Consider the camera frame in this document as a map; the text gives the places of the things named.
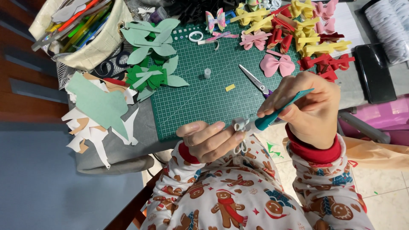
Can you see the person's right hand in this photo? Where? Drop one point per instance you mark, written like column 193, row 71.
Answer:
column 313, row 108

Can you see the person's left hand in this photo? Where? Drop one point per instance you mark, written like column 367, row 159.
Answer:
column 204, row 143

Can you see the small white bow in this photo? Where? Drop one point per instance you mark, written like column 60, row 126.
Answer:
column 240, row 124

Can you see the teal glue pen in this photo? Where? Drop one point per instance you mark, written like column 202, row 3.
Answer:
column 267, row 122

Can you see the heap of red felt bows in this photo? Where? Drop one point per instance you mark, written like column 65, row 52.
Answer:
column 326, row 64

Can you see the grey metal bar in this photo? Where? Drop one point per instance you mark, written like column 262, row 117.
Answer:
column 361, row 126

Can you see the green cutting mat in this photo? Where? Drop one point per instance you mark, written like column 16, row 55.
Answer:
column 198, row 92

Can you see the plain pink felt bow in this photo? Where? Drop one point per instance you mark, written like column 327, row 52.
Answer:
column 276, row 65

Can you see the green paper scrap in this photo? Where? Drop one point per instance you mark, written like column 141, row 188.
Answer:
column 274, row 150

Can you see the gingerbread print pajamas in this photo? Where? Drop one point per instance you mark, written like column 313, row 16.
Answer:
column 236, row 195

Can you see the small yellow felt piece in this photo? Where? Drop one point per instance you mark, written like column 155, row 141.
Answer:
column 230, row 87

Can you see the heap of yellow felt bows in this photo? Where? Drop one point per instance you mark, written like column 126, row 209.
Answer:
column 306, row 40

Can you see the grey tablecloth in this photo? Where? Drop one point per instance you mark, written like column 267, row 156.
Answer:
column 134, row 150

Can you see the small clear plastic cap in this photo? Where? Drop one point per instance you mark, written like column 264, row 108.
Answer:
column 207, row 73

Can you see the pink plastic box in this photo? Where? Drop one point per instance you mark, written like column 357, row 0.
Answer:
column 383, row 118

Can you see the black smartphone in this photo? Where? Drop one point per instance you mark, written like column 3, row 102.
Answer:
column 374, row 72

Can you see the orange plastic bag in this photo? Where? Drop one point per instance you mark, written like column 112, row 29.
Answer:
column 377, row 155

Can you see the pile of dark green bows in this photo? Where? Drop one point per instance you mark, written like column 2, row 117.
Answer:
column 153, row 78

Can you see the white paper sheet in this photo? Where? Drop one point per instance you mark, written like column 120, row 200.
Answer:
column 348, row 28

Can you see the pink bow with strips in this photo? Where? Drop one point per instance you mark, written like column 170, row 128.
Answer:
column 254, row 40

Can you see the wooden chair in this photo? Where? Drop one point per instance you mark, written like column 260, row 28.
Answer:
column 131, row 207

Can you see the pastel ribbon strip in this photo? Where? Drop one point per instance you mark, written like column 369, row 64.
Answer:
column 220, row 35

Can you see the white paper scraps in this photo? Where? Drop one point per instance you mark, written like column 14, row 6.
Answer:
column 92, row 137

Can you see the white plastic rings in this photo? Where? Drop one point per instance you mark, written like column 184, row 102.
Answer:
column 271, row 3

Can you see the mint green felt scrap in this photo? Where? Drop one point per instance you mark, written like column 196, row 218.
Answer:
column 99, row 102

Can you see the pile of light green felt shapes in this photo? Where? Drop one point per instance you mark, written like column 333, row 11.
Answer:
column 150, row 40

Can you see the dark navy ribbon loops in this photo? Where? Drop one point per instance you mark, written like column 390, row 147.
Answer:
column 107, row 68

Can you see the tan card scraps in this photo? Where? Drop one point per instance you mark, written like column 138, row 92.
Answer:
column 82, row 123

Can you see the pastel rainbow bow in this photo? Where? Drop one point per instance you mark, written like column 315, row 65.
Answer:
column 214, row 19

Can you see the heap of black bows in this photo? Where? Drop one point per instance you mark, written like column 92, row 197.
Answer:
column 195, row 9

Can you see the purple glitter jar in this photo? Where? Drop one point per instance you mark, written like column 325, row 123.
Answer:
column 158, row 14

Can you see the cream bag of coloured strips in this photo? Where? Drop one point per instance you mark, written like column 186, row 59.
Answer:
column 96, row 48

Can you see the leaf print cloth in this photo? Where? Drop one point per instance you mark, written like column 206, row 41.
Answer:
column 65, row 75

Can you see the blue plastic frame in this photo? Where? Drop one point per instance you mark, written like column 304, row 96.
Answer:
column 230, row 14

